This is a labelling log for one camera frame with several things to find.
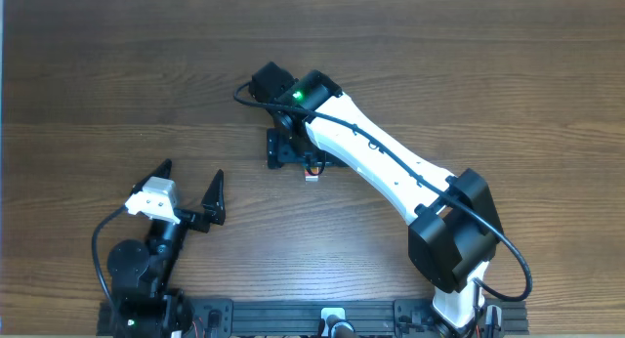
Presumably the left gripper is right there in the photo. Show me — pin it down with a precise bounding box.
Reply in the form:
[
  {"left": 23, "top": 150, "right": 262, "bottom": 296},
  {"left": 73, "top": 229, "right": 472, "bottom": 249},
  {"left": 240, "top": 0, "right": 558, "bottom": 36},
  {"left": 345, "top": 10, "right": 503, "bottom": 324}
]
[{"left": 130, "top": 158, "right": 228, "bottom": 234}]

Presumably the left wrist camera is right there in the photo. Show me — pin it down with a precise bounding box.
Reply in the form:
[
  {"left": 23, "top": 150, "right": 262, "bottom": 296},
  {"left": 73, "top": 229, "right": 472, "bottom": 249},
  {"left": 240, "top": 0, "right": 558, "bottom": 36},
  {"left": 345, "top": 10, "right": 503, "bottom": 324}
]
[{"left": 124, "top": 176, "right": 179, "bottom": 226}]

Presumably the mounting rail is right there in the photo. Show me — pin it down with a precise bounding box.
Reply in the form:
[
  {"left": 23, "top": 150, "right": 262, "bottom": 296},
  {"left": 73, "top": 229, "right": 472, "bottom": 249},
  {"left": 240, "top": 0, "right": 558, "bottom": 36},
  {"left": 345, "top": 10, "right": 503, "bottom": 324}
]
[{"left": 97, "top": 298, "right": 530, "bottom": 337}]

